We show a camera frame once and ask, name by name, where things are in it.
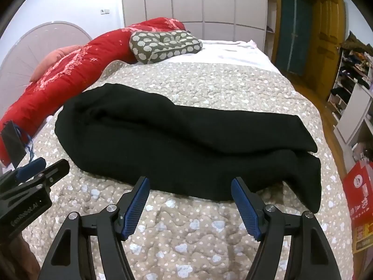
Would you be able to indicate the white wall switch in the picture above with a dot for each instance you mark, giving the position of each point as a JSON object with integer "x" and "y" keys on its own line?
{"x": 105, "y": 11}

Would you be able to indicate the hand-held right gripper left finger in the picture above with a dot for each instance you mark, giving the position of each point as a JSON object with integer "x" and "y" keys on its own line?
{"x": 135, "y": 210}

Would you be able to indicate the red printed box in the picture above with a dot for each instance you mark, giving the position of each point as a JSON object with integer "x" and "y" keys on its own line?
{"x": 360, "y": 204}

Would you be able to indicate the black pants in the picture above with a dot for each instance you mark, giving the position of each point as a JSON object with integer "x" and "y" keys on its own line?
{"x": 174, "y": 140}

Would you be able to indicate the yellow wooden door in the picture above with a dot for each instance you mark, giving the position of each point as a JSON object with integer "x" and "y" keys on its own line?
{"x": 326, "y": 40}

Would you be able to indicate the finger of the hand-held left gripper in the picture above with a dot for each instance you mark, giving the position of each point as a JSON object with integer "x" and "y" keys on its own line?
{"x": 29, "y": 169}
{"x": 54, "y": 170}

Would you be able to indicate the white cluttered shelf unit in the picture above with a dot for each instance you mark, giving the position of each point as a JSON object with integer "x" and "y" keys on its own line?
{"x": 355, "y": 99}

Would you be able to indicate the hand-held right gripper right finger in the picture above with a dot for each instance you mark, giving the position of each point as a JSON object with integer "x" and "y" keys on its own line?
{"x": 247, "y": 210}

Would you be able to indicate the green patterned cushion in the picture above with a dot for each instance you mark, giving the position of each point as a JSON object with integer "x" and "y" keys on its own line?
{"x": 163, "y": 45}

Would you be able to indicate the white corner shelf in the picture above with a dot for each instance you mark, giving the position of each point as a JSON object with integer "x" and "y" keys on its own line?
{"x": 271, "y": 14}

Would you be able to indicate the red embroidered quilt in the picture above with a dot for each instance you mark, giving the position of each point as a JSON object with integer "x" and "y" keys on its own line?
{"x": 72, "y": 64}

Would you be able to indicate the beige quilted dotted blanket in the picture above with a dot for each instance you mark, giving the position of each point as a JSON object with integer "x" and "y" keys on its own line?
{"x": 189, "y": 230}

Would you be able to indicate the white bed sheet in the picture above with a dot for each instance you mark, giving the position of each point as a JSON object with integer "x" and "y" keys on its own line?
{"x": 233, "y": 55}

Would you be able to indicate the pink pillow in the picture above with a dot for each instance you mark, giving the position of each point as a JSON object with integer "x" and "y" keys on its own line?
{"x": 52, "y": 57}

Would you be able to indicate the white rounded headboard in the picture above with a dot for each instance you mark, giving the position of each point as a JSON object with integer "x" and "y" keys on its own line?
{"x": 29, "y": 43}

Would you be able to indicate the white glossy wardrobe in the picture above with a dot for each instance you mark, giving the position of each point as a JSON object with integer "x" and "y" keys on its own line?
{"x": 204, "y": 0}

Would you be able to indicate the person's left forearm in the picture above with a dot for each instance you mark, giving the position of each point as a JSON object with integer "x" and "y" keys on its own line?
{"x": 14, "y": 259}

